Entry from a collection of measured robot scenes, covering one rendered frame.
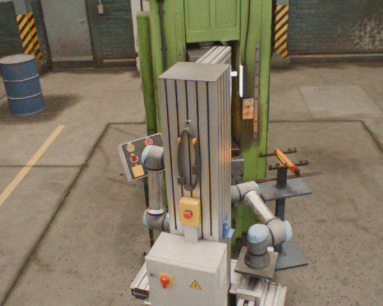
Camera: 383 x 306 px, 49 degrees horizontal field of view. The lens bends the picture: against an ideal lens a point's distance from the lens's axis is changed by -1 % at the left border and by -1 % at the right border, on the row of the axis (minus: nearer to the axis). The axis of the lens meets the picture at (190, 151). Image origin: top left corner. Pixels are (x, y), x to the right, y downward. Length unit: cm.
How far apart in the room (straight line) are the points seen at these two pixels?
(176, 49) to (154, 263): 175
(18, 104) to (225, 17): 488
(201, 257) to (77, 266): 212
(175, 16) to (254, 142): 123
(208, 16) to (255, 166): 134
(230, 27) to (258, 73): 43
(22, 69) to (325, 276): 545
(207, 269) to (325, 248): 224
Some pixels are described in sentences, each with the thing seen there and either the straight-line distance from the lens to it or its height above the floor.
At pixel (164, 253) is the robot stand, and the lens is 204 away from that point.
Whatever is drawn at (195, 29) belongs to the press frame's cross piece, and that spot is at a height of 193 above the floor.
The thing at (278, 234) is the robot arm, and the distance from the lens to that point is 250.
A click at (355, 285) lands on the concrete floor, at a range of 378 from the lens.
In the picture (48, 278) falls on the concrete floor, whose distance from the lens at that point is 395.
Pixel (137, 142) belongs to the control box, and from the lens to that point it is 319.
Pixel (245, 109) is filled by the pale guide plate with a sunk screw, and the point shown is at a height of 127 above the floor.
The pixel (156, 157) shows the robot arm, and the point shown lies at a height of 142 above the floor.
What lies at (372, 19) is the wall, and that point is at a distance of 956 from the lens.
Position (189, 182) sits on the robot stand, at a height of 155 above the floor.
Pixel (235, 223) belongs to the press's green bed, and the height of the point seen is 28.
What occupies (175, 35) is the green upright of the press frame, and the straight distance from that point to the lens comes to 323.
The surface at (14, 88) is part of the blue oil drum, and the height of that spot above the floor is 48.
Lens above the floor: 256
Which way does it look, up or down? 27 degrees down
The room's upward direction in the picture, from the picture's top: 3 degrees counter-clockwise
